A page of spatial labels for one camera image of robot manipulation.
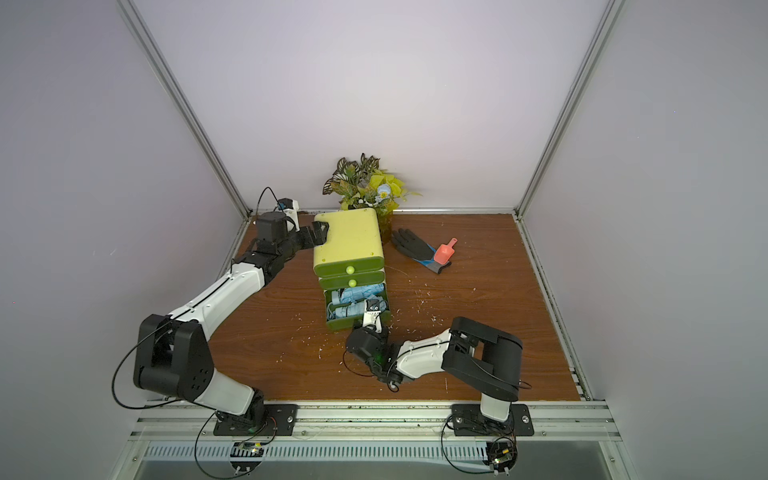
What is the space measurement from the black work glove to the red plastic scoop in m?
0.01

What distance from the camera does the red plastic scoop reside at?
1054mm

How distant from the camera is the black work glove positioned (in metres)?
1.05
